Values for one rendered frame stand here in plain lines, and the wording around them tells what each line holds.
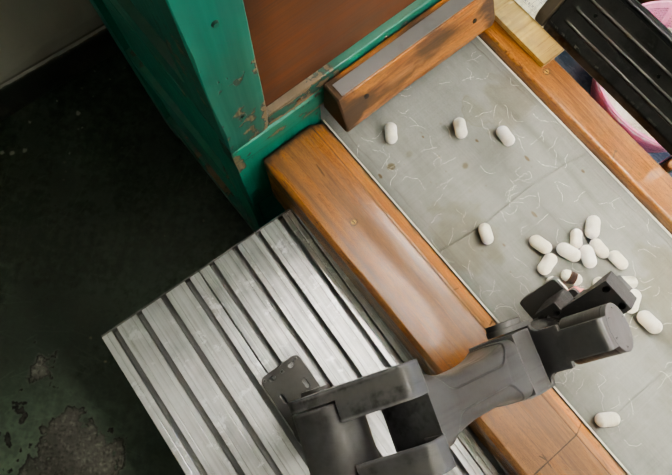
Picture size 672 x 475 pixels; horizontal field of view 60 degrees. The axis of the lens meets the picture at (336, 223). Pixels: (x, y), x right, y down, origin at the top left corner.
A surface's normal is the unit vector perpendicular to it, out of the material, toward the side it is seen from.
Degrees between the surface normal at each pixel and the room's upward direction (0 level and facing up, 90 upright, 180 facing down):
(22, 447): 0
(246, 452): 0
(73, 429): 0
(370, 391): 19
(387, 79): 67
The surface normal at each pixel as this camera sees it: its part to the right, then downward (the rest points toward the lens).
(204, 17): 0.63, 0.75
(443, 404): 0.68, -0.40
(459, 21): 0.58, 0.59
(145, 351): 0.02, -0.25
